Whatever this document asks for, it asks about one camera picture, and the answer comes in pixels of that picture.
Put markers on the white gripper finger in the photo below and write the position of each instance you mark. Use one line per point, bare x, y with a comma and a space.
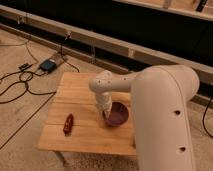
107, 114

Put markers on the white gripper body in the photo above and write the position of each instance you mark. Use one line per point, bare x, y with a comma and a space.
104, 101

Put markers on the purple ceramic bowl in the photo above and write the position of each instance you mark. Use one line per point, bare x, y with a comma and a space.
119, 114

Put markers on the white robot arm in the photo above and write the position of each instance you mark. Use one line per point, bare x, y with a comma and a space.
159, 96

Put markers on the wooden table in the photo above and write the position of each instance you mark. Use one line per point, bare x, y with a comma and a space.
89, 133

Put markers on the small black plug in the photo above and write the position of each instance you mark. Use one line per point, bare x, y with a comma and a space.
24, 66

